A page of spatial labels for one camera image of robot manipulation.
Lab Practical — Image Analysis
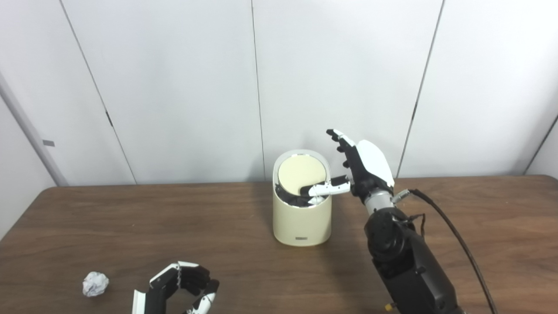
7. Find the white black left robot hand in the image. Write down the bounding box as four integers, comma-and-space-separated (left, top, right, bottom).
132, 261, 220, 314

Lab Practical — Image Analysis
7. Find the cream round bin lid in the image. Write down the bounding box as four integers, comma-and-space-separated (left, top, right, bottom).
278, 155, 327, 196

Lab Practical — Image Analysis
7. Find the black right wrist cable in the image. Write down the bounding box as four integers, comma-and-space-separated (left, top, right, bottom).
392, 189, 497, 314

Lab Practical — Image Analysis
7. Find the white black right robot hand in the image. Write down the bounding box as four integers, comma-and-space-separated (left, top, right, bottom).
300, 129, 395, 199

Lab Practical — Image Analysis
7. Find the gray wall corner trim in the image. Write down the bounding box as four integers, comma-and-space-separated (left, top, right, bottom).
0, 74, 69, 187

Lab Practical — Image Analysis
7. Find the black bin liner bag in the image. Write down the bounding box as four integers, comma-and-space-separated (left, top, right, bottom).
275, 183, 330, 208

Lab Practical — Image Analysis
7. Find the white paper ball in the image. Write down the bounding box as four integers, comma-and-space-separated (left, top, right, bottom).
82, 271, 109, 297

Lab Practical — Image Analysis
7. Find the cream-colored desktop bin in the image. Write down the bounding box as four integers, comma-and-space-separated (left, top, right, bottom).
273, 149, 332, 247

